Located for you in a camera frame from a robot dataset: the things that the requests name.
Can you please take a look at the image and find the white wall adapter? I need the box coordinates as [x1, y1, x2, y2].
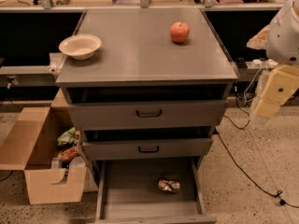
[252, 59, 262, 66]

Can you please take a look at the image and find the green snack bag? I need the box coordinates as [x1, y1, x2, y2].
[57, 127, 76, 147]

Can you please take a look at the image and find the red apple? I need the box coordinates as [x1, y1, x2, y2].
[170, 21, 190, 43]

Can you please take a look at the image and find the white power strip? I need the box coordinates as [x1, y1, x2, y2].
[266, 59, 278, 68]

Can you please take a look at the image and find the cream paper bowl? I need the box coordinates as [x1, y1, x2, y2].
[59, 35, 102, 61]

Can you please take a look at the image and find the grey middle drawer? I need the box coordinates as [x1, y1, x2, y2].
[82, 138, 212, 161]

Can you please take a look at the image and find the open cardboard box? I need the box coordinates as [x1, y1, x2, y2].
[0, 92, 87, 204]

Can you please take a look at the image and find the orange snack bag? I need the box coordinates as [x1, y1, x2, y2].
[58, 146, 78, 162]

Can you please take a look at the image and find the white cable bundle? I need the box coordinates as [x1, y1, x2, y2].
[242, 66, 265, 106]

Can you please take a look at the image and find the grey drawer cabinet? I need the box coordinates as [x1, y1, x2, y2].
[55, 7, 239, 224]

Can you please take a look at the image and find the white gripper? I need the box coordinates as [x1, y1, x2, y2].
[252, 65, 299, 119]

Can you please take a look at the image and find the grey top drawer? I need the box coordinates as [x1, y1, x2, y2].
[67, 100, 227, 131]

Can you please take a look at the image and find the black floor cable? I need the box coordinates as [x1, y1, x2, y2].
[216, 115, 299, 209]

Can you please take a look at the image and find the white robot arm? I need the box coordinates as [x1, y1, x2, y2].
[247, 0, 299, 124]

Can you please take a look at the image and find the grey open bottom drawer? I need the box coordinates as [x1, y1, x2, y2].
[95, 158, 217, 224]

